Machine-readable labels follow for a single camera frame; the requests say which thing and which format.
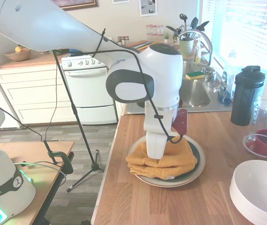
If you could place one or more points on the white wall paper print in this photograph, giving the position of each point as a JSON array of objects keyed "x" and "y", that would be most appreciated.
[{"x": 120, "y": 1}]

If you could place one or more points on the black nylon turner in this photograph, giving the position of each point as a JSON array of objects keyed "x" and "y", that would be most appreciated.
[{"x": 203, "y": 24}]

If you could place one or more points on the yellow fruit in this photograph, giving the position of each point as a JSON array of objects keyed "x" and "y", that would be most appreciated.
[{"x": 18, "y": 49}]

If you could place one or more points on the black floor tripod stand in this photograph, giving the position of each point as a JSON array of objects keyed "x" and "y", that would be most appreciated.
[{"x": 76, "y": 114}]

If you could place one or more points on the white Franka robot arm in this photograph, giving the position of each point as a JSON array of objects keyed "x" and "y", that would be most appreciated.
[{"x": 161, "y": 77}]

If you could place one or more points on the clear drinking glass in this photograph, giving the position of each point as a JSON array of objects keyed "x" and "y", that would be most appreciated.
[{"x": 264, "y": 117}]

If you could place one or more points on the black slotted spoon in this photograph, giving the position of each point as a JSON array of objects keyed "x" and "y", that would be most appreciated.
[{"x": 183, "y": 17}]

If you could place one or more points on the brown bowl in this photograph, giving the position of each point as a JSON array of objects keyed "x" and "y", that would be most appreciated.
[{"x": 180, "y": 103}]

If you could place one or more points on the clear Dawn soap bottle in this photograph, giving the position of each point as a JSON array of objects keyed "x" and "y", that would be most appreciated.
[{"x": 224, "y": 93}]

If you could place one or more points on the small clear jar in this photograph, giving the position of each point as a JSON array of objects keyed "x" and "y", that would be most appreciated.
[{"x": 248, "y": 145}]

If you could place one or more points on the stainless steel double sink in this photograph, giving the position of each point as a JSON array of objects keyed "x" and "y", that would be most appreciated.
[{"x": 196, "y": 96}]

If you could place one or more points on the yellow terry cloth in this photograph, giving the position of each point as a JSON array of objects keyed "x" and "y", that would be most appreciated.
[{"x": 178, "y": 161}]

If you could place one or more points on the black ladle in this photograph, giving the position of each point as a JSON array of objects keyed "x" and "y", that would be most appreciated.
[{"x": 171, "y": 28}]

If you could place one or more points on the black C-clamp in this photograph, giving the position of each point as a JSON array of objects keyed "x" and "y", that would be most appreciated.
[{"x": 67, "y": 161}]

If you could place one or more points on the white oven range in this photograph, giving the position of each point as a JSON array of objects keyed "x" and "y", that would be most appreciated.
[{"x": 93, "y": 93}]

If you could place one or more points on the black shaker bottle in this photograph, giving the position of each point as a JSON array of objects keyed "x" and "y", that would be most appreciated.
[{"x": 246, "y": 100}]

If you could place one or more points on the black spatula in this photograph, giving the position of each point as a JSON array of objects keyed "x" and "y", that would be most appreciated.
[{"x": 194, "y": 22}]

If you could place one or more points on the white wall poster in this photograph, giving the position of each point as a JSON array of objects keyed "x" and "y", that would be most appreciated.
[{"x": 148, "y": 8}]

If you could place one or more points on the white ceramic bowl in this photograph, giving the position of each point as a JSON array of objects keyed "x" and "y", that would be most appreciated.
[
  {"x": 235, "y": 202},
  {"x": 260, "y": 182}
]

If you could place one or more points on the green and yellow sponge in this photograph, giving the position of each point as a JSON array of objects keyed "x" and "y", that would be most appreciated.
[{"x": 194, "y": 75}]

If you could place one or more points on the small spice jar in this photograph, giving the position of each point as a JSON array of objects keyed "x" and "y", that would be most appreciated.
[
  {"x": 127, "y": 40},
  {"x": 119, "y": 41},
  {"x": 123, "y": 41}
]

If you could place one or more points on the wooden fruit bowl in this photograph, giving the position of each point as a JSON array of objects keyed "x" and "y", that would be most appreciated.
[{"x": 17, "y": 56}]

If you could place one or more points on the small potted plant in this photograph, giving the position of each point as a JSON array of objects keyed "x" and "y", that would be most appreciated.
[{"x": 167, "y": 40}]

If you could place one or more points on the dark blue plate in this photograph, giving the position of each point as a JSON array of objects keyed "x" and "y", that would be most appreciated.
[{"x": 195, "y": 148}]

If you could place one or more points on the chrome gooseneck faucet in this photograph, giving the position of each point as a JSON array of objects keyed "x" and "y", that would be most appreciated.
[{"x": 209, "y": 47}]

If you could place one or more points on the pale utensil crock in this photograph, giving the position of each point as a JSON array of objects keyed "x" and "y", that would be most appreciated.
[{"x": 186, "y": 49}]

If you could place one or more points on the large beige plate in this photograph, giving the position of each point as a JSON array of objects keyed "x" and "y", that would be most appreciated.
[{"x": 135, "y": 146}]

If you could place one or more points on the wooden picture frame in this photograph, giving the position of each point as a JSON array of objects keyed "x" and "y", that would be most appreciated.
[{"x": 77, "y": 3}]

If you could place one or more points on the clear jar checkered lid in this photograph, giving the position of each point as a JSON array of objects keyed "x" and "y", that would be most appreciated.
[
  {"x": 157, "y": 32},
  {"x": 153, "y": 32},
  {"x": 161, "y": 31},
  {"x": 148, "y": 32}
]

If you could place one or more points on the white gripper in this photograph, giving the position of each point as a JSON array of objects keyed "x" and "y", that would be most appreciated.
[{"x": 155, "y": 145}]

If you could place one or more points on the beige window blind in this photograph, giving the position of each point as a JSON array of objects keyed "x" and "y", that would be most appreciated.
[
  {"x": 208, "y": 14},
  {"x": 253, "y": 28}
]

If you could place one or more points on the white drawer cabinet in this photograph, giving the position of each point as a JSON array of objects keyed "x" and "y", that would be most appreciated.
[{"x": 30, "y": 93}]

